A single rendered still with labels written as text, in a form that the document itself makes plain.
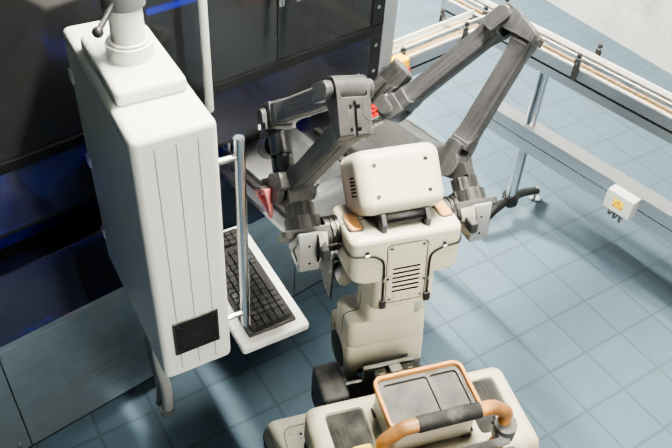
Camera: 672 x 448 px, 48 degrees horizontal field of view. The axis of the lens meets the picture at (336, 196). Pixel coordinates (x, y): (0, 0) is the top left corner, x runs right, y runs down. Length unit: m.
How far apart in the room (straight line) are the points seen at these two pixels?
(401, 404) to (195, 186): 0.70
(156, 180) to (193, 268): 0.28
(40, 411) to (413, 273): 1.42
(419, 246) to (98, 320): 1.19
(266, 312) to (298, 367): 0.94
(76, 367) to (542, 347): 1.79
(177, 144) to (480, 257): 2.22
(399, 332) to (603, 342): 1.45
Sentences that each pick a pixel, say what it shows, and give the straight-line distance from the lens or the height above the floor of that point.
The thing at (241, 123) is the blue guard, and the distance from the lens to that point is 2.37.
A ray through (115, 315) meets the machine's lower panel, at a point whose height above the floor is 0.49.
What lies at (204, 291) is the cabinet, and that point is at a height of 1.08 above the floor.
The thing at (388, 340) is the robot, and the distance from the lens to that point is 2.06.
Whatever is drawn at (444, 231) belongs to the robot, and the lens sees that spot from 1.76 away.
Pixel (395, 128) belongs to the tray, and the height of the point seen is 0.88.
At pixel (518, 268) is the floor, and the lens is 3.50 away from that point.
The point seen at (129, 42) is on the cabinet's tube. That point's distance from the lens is 1.61.
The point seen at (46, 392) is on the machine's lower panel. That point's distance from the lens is 2.67.
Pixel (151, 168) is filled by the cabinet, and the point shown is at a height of 1.48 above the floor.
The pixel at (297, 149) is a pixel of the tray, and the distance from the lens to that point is 2.53.
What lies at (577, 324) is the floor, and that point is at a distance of 3.36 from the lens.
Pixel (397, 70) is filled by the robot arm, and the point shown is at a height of 1.38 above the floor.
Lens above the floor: 2.42
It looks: 41 degrees down
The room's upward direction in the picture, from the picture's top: 4 degrees clockwise
